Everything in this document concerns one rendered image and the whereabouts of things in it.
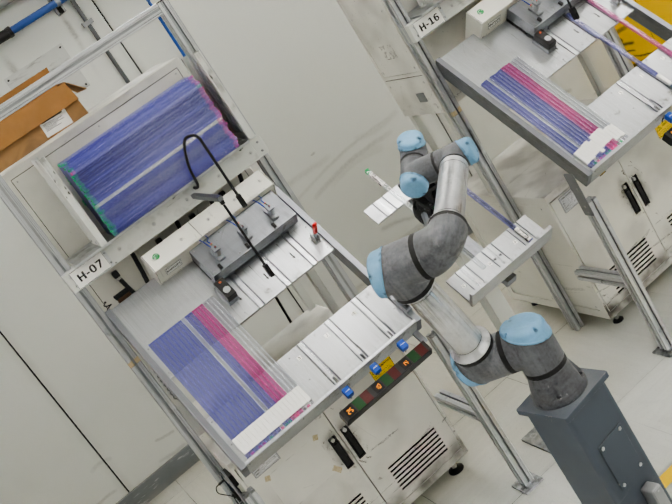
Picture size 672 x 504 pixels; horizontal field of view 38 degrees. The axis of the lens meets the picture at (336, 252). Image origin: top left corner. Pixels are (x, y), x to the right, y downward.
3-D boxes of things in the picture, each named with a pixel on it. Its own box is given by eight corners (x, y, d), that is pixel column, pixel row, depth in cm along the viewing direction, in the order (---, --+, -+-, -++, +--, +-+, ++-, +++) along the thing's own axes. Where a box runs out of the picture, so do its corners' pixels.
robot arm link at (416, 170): (430, 169, 253) (429, 142, 260) (393, 186, 258) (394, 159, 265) (445, 188, 257) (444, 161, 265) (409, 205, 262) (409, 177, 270)
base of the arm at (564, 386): (598, 374, 252) (581, 344, 249) (565, 413, 245) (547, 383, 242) (556, 369, 265) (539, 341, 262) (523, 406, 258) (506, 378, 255)
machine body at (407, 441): (477, 463, 347) (389, 328, 329) (329, 601, 327) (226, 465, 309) (392, 420, 406) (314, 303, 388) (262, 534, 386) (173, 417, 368)
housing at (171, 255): (280, 207, 333) (274, 182, 321) (165, 294, 319) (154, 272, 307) (266, 193, 337) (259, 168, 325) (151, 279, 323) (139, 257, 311)
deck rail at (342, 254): (421, 327, 302) (421, 318, 297) (417, 331, 301) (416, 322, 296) (277, 195, 335) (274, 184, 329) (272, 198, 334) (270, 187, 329)
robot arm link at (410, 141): (394, 150, 263) (395, 130, 269) (404, 179, 270) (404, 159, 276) (423, 144, 261) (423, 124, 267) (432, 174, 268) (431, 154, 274)
